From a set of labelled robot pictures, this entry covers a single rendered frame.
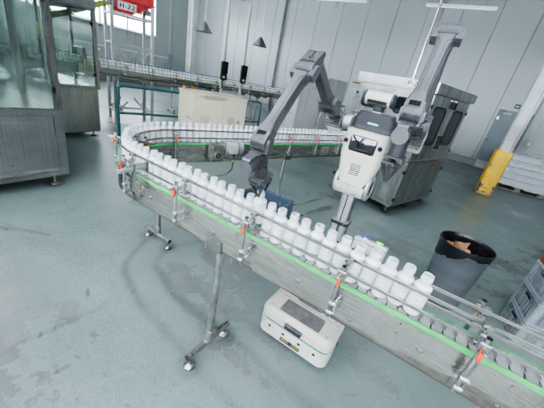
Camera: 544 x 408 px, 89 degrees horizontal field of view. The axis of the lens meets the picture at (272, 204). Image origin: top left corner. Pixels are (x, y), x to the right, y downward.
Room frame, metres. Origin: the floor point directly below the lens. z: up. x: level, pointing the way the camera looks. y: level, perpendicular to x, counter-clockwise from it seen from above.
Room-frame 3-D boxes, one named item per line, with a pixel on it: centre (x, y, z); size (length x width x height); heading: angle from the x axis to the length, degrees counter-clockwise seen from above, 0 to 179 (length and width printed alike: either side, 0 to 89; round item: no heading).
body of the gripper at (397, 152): (1.07, -0.42, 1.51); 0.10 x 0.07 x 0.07; 151
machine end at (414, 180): (5.17, -1.98, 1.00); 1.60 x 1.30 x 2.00; 134
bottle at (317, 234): (1.01, -0.21, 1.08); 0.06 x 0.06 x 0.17
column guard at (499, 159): (6.98, -5.15, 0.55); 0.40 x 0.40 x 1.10; 62
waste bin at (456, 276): (2.30, -1.81, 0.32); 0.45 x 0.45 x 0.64
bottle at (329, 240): (0.98, -0.26, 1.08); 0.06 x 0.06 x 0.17
